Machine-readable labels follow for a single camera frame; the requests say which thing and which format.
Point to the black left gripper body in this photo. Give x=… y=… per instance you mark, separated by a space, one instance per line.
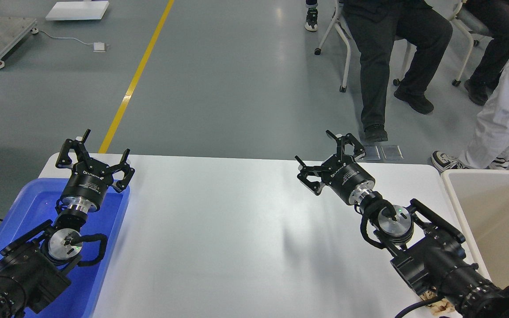
x=87 y=182

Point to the blue plastic bin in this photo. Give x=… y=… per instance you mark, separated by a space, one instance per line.
x=36 y=204

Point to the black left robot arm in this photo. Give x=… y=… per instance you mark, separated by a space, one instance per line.
x=34 y=267

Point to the seated person far right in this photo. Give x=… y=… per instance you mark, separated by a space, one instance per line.
x=494 y=14

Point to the brown paper ball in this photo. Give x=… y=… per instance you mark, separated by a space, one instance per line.
x=437 y=308

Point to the white chair left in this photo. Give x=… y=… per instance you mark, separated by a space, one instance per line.
x=339 y=24

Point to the clear floor plate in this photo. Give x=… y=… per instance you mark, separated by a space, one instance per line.
x=372 y=153
x=392 y=152

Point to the white chair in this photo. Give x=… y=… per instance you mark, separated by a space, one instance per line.
x=468 y=25
x=339 y=24

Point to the white chair right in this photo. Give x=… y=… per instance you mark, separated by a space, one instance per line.
x=468 y=25

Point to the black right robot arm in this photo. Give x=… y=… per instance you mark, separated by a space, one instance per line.
x=426 y=250

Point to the clear floor plate right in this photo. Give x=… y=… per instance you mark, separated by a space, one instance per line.
x=392 y=152

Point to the white flat board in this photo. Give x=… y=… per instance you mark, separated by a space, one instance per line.
x=78 y=10

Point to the person in black trousers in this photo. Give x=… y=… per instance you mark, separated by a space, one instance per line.
x=374 y=26

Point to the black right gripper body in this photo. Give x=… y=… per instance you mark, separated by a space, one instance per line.
x=348 y=180

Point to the white power adapter with cable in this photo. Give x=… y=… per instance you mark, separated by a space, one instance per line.
x=97 y=47

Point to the person in white trousers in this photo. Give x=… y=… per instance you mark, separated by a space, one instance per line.
x=489 y=147

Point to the beige plastic bin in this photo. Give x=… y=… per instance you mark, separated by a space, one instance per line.
x=481 y=202

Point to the clear floor plate left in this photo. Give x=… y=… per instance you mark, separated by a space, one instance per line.
x=372 y=153

